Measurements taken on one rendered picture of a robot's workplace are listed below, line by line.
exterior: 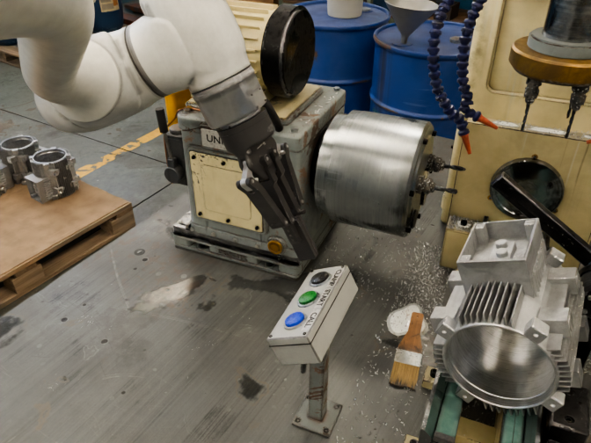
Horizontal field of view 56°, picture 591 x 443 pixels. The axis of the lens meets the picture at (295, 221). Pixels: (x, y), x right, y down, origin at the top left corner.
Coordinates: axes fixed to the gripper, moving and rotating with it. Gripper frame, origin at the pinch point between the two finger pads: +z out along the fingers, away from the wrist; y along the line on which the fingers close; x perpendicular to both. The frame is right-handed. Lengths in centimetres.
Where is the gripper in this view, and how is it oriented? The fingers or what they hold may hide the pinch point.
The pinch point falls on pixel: (300, 238)
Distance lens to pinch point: 84.5
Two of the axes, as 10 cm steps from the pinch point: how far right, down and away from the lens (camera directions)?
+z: 4.1, 8.4, 3.6
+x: -8.2, 1.7, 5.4
